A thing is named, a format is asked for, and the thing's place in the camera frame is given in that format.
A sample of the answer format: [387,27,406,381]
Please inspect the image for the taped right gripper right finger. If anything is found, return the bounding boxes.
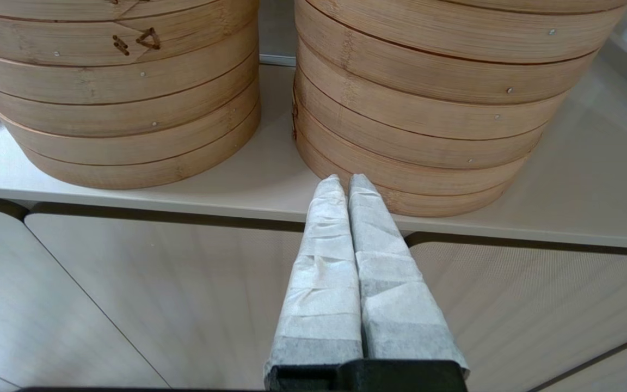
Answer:
[348,173,470,373]

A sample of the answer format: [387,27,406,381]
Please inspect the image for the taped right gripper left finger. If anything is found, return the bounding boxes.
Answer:
[263,174,364,369]

